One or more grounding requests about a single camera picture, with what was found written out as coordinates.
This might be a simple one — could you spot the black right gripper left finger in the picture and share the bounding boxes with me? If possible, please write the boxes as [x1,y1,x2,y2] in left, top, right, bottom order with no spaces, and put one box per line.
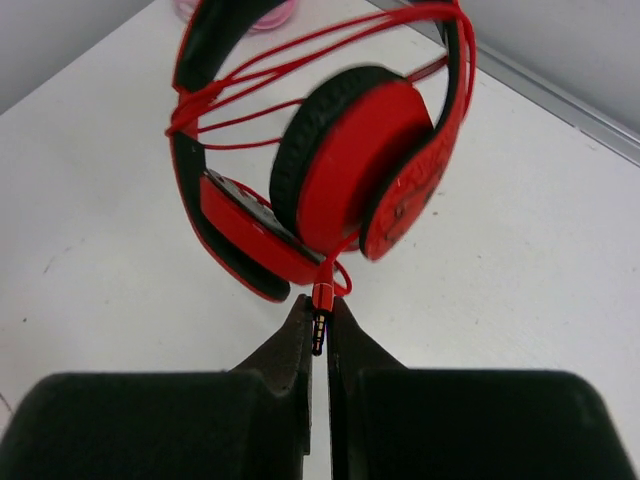
[1,295,312,479]

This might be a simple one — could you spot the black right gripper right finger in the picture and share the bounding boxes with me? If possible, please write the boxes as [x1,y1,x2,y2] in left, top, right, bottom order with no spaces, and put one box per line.
[327,300,636,479]

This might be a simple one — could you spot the pink cloth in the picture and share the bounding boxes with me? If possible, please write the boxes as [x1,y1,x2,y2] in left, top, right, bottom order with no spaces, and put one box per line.
[172,0,296,34]

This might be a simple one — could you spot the aluminium table frame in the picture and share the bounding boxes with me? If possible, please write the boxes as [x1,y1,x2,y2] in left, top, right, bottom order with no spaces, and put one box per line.
[367,0,640,169]

